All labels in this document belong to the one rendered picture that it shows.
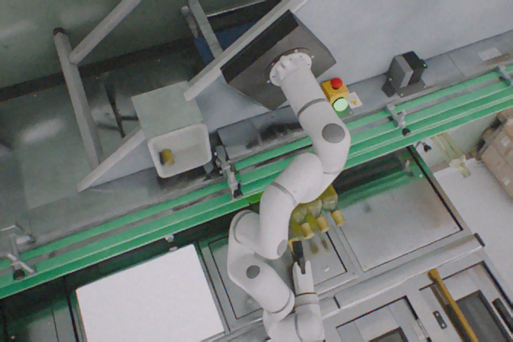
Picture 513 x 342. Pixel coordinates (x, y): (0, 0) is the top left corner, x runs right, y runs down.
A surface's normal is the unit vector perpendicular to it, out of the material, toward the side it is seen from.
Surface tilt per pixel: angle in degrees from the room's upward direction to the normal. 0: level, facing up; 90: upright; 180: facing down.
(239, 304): 90
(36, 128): 90
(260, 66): 1
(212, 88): 0
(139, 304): 90
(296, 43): 1
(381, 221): 91
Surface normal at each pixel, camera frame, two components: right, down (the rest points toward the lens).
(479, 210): 0.04, -0.48
